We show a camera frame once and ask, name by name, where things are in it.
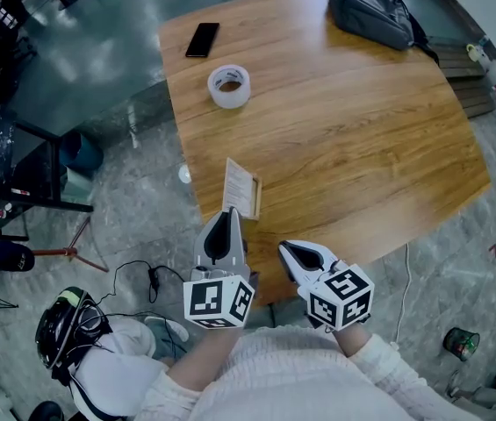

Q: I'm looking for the black smartphone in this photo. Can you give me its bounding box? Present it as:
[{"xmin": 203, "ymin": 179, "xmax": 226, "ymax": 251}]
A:
[{"xmin": 184, "ymin": 22, "xmax": 221, "ymax": 59}]

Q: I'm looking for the black power adapter with cable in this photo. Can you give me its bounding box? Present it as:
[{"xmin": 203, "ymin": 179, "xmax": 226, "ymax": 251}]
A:
[{"xmin": 97, "ymin": 259, "xmax": 186, "ymax": 306}]

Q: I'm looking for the dark wooden pallet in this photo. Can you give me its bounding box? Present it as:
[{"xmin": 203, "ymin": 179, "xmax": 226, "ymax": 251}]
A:
[{"xmin": 422, "ymin": 35, "xmax": 496, "ymax": 120}]

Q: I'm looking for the grey waste bin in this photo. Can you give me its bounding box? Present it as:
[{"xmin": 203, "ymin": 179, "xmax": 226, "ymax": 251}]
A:
[{"xmin": 64, "ymin": 164, "xmax": 96, "ymax": 204}]

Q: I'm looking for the dark grey backpack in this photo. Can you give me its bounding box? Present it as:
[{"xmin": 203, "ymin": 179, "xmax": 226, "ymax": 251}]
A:
[{"xmin": 327, "ymin": 0, "xmax": 441, "ymax": 66}]

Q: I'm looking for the black cap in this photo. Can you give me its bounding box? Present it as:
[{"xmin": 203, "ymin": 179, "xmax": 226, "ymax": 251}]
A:
[{"xmin": 0, "ymin": 240, "xmax": 37, "ymax": 275}]

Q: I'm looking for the clear tape roll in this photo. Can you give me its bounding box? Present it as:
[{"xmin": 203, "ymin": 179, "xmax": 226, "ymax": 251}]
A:
[{"xmin": 206, "ymin": 64, "xmax": 252, "ymax": 111}]

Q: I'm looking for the person's right forearm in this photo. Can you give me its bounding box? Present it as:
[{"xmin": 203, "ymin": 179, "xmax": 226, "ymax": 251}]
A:
[{"xmin": 337, "ymin": 321, "xmax": 466, "ymax": 421}]

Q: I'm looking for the person's left forearm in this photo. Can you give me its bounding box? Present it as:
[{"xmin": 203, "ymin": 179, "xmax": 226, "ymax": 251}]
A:
[{"xmin": 133, "ymin": 322, "xmax": 245, "ymax": 421}]

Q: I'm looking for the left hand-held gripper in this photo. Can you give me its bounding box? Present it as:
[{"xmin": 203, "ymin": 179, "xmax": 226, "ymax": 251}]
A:
[{"xmin": 183, "ymin": 207, "xmax": 255, "ymax": 331}]

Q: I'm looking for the white printed paper sheet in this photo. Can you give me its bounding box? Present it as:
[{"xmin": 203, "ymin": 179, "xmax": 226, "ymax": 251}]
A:
[{"xmin": 221, "ymin": 157, "xmax": 255, "ymax": 215}]

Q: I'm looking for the black desk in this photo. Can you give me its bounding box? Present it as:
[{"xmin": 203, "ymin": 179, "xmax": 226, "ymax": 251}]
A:
[{"xmin": 0, "ymin": 116, "xmax": 96, "ymax": 241}]

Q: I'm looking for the person's white knitted sweater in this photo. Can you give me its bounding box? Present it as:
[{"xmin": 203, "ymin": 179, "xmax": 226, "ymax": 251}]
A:
[{"xmin": 185, "ymin": 325, "xmax": 411, "ymax": 421}]

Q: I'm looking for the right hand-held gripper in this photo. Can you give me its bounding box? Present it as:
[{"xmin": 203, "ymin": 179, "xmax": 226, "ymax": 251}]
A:
[{"xmin": 277, "ymin": 239, "xmax": 375, "ymax": 332}]

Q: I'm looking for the white cable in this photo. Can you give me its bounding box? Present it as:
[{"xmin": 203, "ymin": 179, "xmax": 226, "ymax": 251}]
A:
[{"xmin": 389, "ymin": 242, "xmax": 413, "ymax": 351}]

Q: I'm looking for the teal waste bin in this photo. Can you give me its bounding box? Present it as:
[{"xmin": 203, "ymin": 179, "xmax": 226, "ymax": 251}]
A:
[{"xmin": 59, "ymin": 130, "xmax": 105, "ymax": 180}]

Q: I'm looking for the black mesh pen cup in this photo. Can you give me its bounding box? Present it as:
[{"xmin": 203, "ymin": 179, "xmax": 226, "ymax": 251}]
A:
[{"xmin": 442, "ymin": 326, "xmax": 481, "ymax": 363}]

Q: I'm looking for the wooden table with white legs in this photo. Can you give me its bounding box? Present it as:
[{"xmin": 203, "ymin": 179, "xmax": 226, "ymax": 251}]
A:
[{"xmin": 158, "ymin": 0, "xmax": 492, "ymax": 309}]

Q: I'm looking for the red tripod stand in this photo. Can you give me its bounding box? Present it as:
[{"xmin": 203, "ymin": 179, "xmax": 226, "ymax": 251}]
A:
[{"xmin": 0, "ymin": 216, "xmax": 111, "ymax": 275}]

